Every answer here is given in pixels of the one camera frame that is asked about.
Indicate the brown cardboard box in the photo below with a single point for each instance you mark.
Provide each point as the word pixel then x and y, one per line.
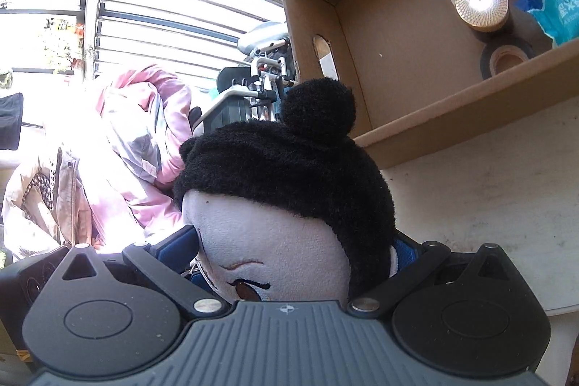
pixel 398 51

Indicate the beige brown coat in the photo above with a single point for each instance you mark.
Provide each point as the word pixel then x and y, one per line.
pixel 40 196

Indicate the teal wet wipes pack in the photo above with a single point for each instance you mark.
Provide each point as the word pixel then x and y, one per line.
pixel 561 6

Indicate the black tape roll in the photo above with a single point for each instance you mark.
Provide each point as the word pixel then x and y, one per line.
pixel 486 62

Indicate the black-haired plush doll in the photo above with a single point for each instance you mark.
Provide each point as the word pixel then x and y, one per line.
pixel 280 169

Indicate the black speaker box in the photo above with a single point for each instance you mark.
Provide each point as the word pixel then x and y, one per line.
pixel 31 277

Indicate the dark hanging cloth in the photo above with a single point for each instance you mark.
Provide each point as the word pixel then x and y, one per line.
pixel 10 119

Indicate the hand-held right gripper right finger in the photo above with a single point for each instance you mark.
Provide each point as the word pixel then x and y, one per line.
pixel 407 257

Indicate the pink white bedding pile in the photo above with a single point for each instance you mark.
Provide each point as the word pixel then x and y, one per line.
pixel 131 142

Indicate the black wheelchair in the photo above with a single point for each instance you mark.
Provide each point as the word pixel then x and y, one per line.
pixel 235 101

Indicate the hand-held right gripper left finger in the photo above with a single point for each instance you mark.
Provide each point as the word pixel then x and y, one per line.
pixel 174 246

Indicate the potted plants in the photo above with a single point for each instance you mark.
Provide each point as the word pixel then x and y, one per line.
pixel 63 42

